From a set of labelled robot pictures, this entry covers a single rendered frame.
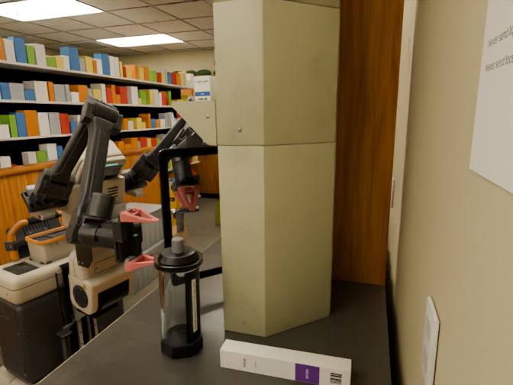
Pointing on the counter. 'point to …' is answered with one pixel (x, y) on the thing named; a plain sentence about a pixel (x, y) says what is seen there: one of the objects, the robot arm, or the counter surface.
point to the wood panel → (366, 137)
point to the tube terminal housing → (276, 160)
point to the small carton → (204, 88)
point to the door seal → (168, 195)
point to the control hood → (200, 118)
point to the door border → (169, 187)
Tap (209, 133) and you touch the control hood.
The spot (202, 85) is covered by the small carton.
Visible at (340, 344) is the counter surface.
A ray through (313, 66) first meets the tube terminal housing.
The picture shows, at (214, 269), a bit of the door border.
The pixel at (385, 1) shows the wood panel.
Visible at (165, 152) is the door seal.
